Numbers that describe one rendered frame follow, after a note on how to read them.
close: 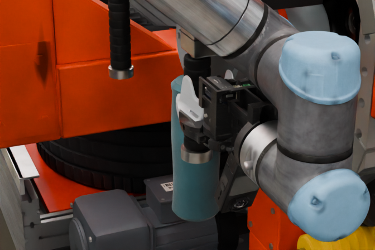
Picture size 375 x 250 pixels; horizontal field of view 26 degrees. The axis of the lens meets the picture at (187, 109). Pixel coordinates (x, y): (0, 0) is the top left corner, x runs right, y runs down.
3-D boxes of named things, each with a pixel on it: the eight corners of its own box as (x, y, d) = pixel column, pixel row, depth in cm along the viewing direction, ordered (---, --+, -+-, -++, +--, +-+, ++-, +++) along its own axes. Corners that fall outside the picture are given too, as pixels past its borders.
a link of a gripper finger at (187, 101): (180, 62, 107) (219, 84, 99) (180, 104, 109) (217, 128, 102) (159, 66, 105) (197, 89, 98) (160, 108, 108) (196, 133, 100)
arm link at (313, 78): (256, 21, 82) (253, 121, 86) (298, 57, 72) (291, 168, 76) (329, 16, 84) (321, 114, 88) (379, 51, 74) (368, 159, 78)
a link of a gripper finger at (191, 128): (200, 103, 105) (238, 127, 98) (200, 116, 105) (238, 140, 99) (169, 110, 102) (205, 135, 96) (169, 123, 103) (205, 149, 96)
